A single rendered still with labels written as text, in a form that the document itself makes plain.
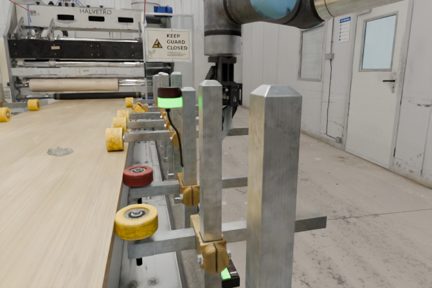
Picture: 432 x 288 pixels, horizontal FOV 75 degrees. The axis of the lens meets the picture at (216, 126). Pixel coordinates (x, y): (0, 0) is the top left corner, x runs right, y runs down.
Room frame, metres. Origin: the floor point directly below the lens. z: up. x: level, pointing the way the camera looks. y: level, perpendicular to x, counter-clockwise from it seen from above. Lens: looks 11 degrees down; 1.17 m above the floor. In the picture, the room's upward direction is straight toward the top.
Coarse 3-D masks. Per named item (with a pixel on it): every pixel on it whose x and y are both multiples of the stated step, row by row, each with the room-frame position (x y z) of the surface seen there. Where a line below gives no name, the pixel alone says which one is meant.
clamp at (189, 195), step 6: (180, 174) 0.80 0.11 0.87; (180, 180) 0.75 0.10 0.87; (180, 186) 0.74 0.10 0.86; (186, 186) 0.71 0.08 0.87; (192, 186) 0.71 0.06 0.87; (198, 186) 0.72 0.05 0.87; (180, 192) 0.74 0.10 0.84; (186, 192) 0.69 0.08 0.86; (192, 192) 0.70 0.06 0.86; (198, 192) 0.70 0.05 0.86; (180, 198) 0.69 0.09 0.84; (186, 198) 0.69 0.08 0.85; (192, 198) 0.70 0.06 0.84; (198, 198) 0.70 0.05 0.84; (186, 204) 0.69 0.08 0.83; (192, 204) 0.70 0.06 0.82
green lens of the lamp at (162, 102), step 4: (160, 100) 0.70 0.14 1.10; (164, 100) 0.70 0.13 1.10; (168, 100) 0.69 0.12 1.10; (172, 100) 0.70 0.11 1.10; (176, 100) 0.70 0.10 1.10; (180, 100) 0.71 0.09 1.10; (160, 104) 0.70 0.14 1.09; (164, 104) 0.70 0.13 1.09; (168, 104) 0.69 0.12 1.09; (172, 104) 0.70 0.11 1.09; (176, 104) 0.70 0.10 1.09; (180, 104) 0.71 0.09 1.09
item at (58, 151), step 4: (52, 148) 0.93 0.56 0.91; (56, 148) 0.93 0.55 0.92; (60, 148) 0.91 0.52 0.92; (64, 148) 0.94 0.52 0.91; (68, 148) 0.94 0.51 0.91; (48, 152) 0.92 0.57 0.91; (52, 152) 0.90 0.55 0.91; (56, 152) 0.90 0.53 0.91; (60, 152) 0.90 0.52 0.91; (64, 152) 0.90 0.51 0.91; (68, 152) 0.92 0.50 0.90
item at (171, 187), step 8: (224, 176) 0.81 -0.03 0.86; (232, 176) 0.81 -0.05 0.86; (240, 176) 0.81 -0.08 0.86; (152, 184) 0.75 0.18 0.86; (160, 184) 0.75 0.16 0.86; (168, 184) 0.75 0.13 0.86; (176, 184) 0.75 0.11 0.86; (224, 184) 0.79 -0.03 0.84; (232, 184) 0.79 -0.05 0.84; (240, 184) 0.80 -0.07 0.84; (136, 192) 0.72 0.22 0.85; (144, 192) 0.73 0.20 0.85; (152, 192) 0.73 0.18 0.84; (160, 192) 0.74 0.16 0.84; (168, 192) 0.75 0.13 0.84; (176, 192) 0.75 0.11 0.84
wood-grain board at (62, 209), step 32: (0, 128) 1.36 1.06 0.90; (32, 128) 1.36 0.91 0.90; (64, 128) 1.36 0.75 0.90; (96, 128) 1.36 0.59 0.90; (0, 160) 0.84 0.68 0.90; (32, 160) 0.84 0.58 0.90; (64, 160) 0.84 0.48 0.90; (96, 160) 0.84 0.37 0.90; (0, 192) 0.61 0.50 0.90; (32, 192) 0.61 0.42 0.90; (64, 192) 0.61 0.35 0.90; (96, 192) 0.61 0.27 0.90; (0, 224) 0.47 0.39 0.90; (32, 224) 0.47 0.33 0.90; (64, 224) 0.47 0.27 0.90; (96, 224) 0.47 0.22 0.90; (0, 256) 0.38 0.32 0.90; (32, 256) 0.38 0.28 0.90; (64, 256) 0.38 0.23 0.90; (96, 256) 0.38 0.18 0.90
